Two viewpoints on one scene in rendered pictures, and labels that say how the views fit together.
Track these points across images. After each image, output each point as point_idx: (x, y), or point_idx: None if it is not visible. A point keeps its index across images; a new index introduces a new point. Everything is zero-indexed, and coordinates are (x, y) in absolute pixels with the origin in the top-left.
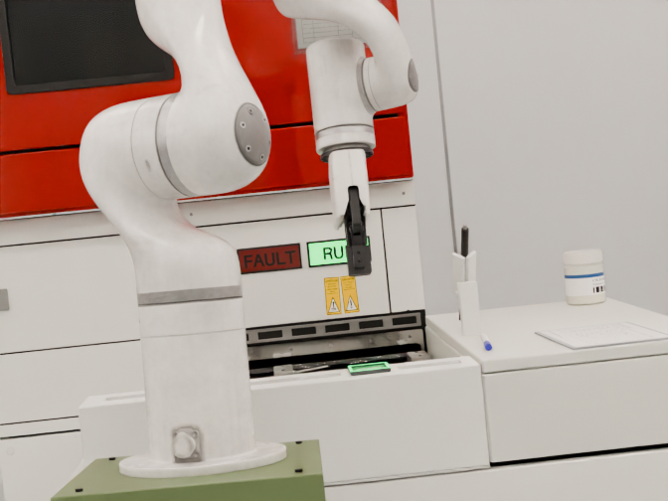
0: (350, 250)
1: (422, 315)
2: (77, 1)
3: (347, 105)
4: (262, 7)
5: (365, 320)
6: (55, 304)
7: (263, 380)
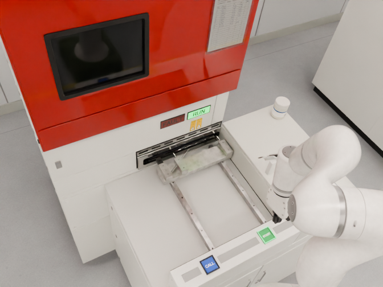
0: (277, 217)
1: (220, 122)
2: (97, 47)
3: (297, 184)
4: (195, 36)
5: (202, 129)
6: (82, 158)
7: (232, 247)
